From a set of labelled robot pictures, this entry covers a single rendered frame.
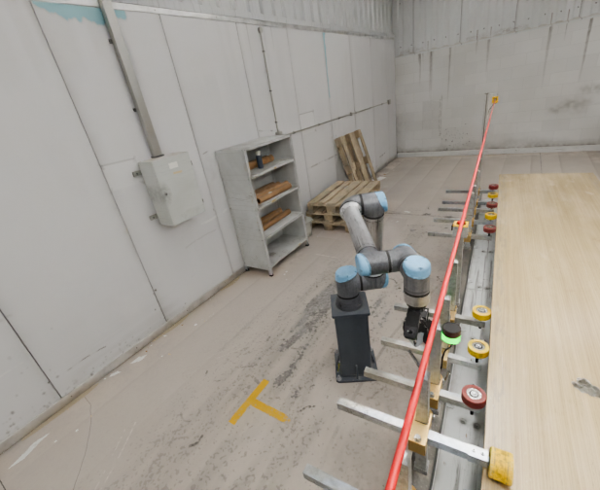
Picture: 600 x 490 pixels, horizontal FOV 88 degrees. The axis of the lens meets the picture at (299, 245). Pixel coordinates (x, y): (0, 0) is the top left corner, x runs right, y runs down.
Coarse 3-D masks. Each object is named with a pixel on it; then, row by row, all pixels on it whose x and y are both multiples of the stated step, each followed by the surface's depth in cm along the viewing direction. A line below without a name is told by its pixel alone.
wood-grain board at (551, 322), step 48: (528, 192) 271; (576, 192) 255; (528, 240) 201; (576, 240) 192; (528, 288) 160; (576, 288) 154; (528, 336) 132; (576, 336) 128; (528, 384) 113; (528, 432) 98; (576, 432) 96; (528, 480) 87; (576, 480) 86
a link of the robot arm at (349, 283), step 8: (336, 272) 209; (344, 272) 206; (352, 272) 204; (336, 280) 208; (344, 280) 204; (352, 280) 204; (360, 280) 204; (336, 288) 212; (344, 288) 206; (352, 288) 206; (360, 288) 206; (344, 296) 209; (352, 296) 209
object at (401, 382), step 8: (368, 368) 135; (368, 376) 134; (376, 376) 131; (384, 376) 130; (392, 376) 129; (392, 384) 129; (400, 384) 127; (408, 384) 125; (440, 392) 120; (448, 392) 119; (440, 400) 120; (448, 400) 118; (456, 400) 116; (472, 408) 114
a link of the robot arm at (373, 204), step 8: (368, 192) 169; (376, 192) 168; (368, 200) 166; (376, 200) 166; (384, 200) 166; (368, 208) 167; (376, 208) 167; (384, 208) 167; (368, 216) 172; (376, 216) 170; (368, 224) 176; (376, 224) 174; (376, 232) 178; (376, 240) 182; (376, 248) 186; (368, 280) 204; (376, 280) 202; (384, 280) 204; (368, 288) 207; (376, 288) 208
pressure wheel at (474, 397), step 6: (462, 390) 114; (468, 390) 114; (474, 390) 114; (480, 390) 113; (462, 396) 113; (468, 396) 112; (474, 396) 112; (480, 396) 111; (486, 396) 111; (468, 402) 111; (474, 402) 109; (480, 402) 109; (474, 408) 110; (480, 408) 110
